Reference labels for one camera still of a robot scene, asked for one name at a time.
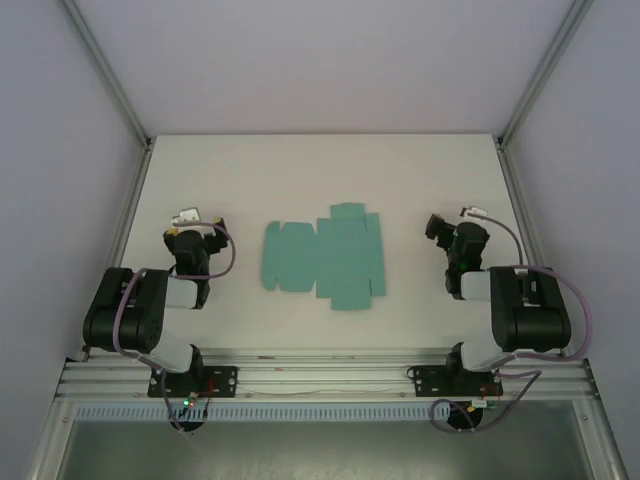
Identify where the right aluminium frame post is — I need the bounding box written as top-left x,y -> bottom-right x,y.
498,0 -> 597,147

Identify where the aluminium mounting rail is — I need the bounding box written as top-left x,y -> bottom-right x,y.
57,348 -> 599,401

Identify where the slotted cable duct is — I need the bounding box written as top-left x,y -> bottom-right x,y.
74,405 -> 474,422

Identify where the right aluminium side rail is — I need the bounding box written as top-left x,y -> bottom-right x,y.
494,138 -> 534,269

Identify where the aluminium side rail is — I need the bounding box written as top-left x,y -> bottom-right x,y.
494,138 -> 534,269
78,138 -> 154,362

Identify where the teal paper box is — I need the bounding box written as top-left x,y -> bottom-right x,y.
258,202 -> 389,312

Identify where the metal sheet panel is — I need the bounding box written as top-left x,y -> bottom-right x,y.
29,418 -> 626,480

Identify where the aluminium frame post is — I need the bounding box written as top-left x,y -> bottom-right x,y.
498,0 -> 597,147
62,0 -> 152,147

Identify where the left aluminium frame post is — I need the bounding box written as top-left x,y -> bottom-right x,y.
62,0 -> 152,147

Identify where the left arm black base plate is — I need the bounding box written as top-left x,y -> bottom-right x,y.
147,364 -> 239,399

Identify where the left aluminium side rail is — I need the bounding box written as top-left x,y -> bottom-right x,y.
78,138 -> 154,362

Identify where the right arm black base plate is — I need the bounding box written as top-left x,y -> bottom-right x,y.
407,364 -> 504,399

